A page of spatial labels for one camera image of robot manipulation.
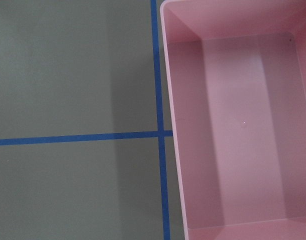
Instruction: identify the pink plastic bin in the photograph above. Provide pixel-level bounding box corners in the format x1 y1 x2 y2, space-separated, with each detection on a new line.
160 0 306 240

